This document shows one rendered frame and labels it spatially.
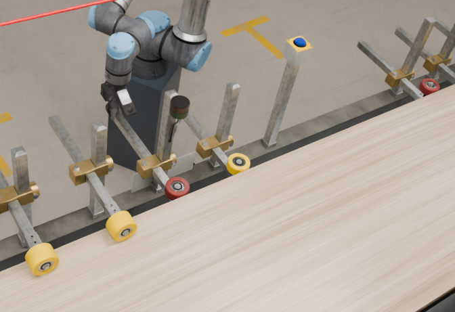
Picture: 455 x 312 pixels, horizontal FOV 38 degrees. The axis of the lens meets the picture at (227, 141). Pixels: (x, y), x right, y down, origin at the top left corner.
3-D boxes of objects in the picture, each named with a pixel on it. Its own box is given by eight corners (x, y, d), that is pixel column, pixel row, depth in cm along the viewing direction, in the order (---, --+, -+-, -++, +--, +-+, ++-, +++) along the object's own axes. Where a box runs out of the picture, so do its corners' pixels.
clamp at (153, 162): (135, 170, 228) (136, 160, 225) (168, 157, 235) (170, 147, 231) (143, 181, 225) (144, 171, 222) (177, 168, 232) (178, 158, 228)
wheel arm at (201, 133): (170, 107, 255) (172, 99, 252) (178, 104, 256) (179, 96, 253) (233, 185, 233) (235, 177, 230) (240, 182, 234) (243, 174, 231)
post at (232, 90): (206, 172, 256) (227, 81, 221) (214, 169, 258) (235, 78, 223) (211, 179, 254) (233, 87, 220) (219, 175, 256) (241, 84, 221)
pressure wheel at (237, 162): (221, 187, 232) (226, 166, 224) (224, 170, 238) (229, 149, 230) (243, 192, 233) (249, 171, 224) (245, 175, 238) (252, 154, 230)
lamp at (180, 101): (160, 144, 219) (167, 97, 203) (175, 139, 221) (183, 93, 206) (170, 156, 216) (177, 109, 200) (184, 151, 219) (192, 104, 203)
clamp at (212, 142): (194, 149, 242) (196, 139, 238) (224, 138, 248) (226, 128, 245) (203, 160, 239) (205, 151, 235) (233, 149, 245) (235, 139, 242)
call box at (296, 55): (281, 56, 233) (286, 39, 227) (296, 51, 236) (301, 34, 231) (292, 68, 229) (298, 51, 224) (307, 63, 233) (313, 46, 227)
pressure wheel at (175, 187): (158, 202, 223) (161, 181, 215) (177, 193, 227) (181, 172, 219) (169, 218, 219) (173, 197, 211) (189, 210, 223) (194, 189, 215)
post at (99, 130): (89, 217, 231) (91, 122, 196) (98, 214, 232) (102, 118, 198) (93, 225, 229) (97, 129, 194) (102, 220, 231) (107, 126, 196)
